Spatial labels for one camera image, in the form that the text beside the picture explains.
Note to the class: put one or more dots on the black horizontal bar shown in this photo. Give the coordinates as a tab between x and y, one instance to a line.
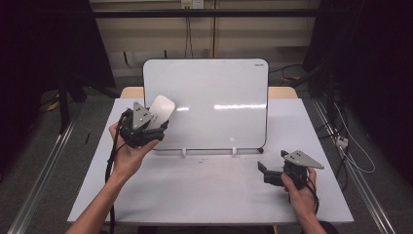
195	13

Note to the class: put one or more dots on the light wooden table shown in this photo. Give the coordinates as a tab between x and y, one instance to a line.
282	92

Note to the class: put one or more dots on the black curtain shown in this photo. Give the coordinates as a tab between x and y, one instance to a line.
42	48
373	65

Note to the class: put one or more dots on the yellowish vertical pipe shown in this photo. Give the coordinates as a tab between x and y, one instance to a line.
214	35

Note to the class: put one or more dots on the small dark red object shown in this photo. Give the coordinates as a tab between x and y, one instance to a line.
260	150

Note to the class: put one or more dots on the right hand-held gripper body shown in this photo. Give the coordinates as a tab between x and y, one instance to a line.
298	165

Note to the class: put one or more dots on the person's left hand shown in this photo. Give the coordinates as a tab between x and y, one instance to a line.
130	156

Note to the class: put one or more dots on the white whiteboard with black rim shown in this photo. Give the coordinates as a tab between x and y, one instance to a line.
220	84

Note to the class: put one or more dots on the black metal stand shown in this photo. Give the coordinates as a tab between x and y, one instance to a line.
65	104

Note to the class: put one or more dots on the metal floor rail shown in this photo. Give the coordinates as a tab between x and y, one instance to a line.
360	182
42	175

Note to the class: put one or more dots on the white whiteboard eraser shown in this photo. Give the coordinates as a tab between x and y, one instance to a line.
162	109

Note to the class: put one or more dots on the white power strip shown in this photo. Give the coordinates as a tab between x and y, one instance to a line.
342	141

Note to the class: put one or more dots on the white wall socket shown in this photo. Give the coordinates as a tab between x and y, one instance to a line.
192	4

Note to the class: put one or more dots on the person's right hand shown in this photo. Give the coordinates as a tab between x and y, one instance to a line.
302	201

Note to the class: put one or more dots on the white whiteboard stand clip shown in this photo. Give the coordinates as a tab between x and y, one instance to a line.
234	151
184	152

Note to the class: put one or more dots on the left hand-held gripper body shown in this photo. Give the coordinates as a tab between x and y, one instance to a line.
139	130

